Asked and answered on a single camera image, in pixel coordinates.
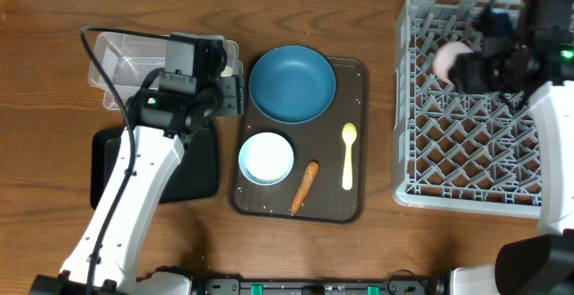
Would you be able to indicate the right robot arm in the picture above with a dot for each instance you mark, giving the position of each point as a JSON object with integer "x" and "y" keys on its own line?
{"x": 534, "y": 57}

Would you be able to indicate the clear plastic waste bin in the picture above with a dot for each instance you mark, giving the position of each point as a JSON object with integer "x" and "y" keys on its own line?
{"x": 127, "y": 60}

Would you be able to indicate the dark blue plate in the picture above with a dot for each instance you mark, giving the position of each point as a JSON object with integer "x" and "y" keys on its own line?
{"x": 292, "y": 84}

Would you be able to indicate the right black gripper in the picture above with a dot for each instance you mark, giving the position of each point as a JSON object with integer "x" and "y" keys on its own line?
{"x": 470, "y": 81}

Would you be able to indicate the brown serving tray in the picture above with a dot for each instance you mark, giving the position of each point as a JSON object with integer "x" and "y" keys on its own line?
{"x": 318, "y": 140}

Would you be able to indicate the yellow plastic spoon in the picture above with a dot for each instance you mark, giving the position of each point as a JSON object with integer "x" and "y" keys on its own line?
{"x": 349, "y": 135}

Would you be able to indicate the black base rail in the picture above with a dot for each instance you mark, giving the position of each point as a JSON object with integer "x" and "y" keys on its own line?
{"x": 401, "y": 282}

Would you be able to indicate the grey dishwasher rack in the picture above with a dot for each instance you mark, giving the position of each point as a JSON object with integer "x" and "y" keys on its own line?
{"x": 474, "y": 153}

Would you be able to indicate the pink white cup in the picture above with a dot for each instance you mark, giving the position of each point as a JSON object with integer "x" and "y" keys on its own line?
{"x": 446, "y": 57}

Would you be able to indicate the orange carrot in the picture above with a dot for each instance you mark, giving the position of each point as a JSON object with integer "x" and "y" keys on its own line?
{"x": 307, "y": 180}

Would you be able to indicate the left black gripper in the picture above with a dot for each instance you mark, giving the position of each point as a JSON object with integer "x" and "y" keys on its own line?
{"x": 231, "y": 98}

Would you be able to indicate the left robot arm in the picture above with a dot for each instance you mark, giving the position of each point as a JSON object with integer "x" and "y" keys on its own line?
{"x": 159, "y": 125}

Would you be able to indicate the light blue rice bowl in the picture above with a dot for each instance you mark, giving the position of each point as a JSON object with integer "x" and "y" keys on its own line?
{"x": 266, "y": 158}

